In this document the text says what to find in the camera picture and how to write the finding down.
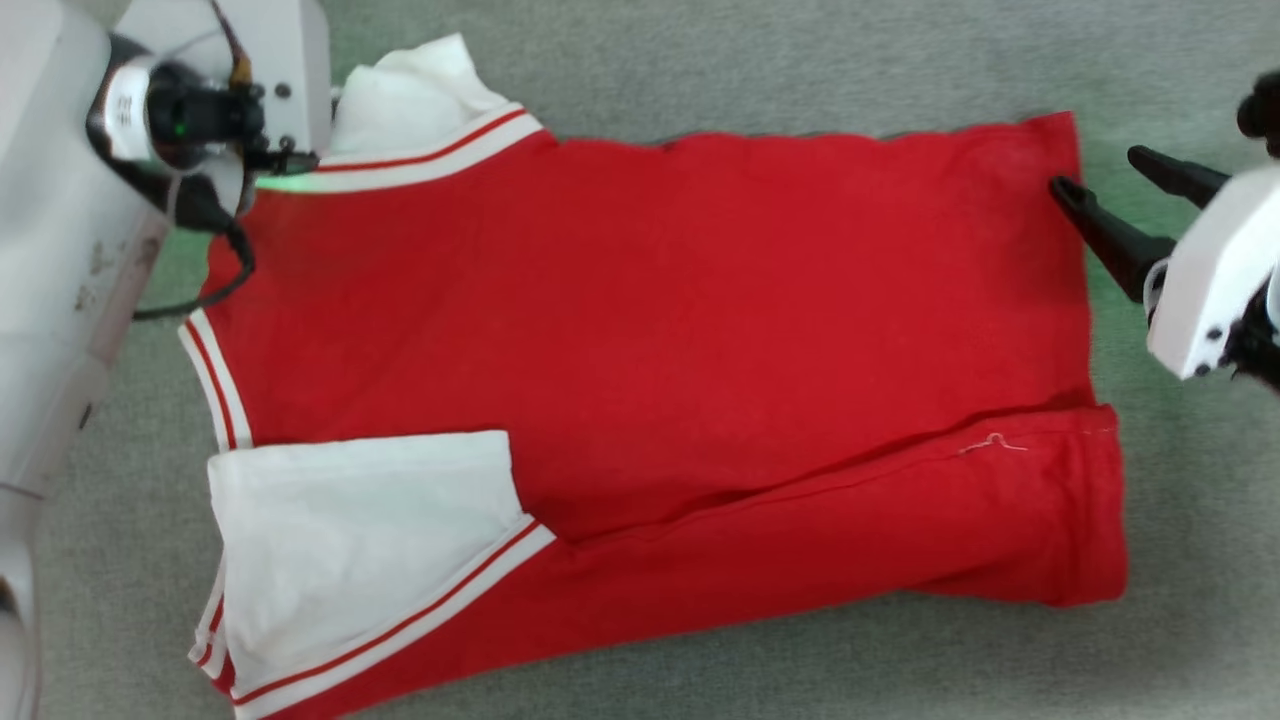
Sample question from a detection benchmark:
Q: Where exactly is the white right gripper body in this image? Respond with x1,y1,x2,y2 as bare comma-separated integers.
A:
1146,165,1280,381

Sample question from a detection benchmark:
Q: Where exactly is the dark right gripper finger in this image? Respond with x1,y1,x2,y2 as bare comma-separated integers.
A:
1050,176,1176,303
1128,146,1231,209

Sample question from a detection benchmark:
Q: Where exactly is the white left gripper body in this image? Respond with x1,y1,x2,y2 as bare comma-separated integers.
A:
115,0,333,216

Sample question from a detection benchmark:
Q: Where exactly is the red white basketball jersey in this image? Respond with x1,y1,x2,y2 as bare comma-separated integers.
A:
178,33,1129,720

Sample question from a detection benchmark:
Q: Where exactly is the grey fabric sofa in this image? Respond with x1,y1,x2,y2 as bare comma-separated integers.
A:
0,0,1280,720

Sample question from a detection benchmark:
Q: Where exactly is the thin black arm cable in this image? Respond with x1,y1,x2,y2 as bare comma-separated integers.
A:
133,170,257,323

